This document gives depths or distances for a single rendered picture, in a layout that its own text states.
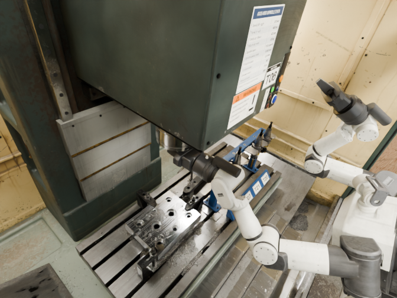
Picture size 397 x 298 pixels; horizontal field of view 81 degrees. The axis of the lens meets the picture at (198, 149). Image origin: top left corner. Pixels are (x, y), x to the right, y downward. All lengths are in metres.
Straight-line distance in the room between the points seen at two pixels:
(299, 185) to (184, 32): 1.49
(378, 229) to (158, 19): 0.90
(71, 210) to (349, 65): 1.69
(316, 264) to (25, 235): 1.60
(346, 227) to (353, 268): 0.16
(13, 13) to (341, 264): 1.24
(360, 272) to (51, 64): 1.19
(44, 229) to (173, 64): 1.47
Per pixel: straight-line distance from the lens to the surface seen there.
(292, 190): 1.82
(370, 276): 0.90
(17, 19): 1.01
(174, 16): 0.57
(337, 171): 1.19
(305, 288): 1.42
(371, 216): 1.04
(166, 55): 0.60
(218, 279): 1.34
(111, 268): 1.21
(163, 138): 0.81
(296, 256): 0.87
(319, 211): 1.96
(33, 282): 1.56
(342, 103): 0.95
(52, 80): 1.04
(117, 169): 1.43
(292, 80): 1.67
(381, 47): 1.55
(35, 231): 1.84
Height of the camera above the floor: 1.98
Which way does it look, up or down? 38 degrees down
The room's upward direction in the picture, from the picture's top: 7 degrees clockwise
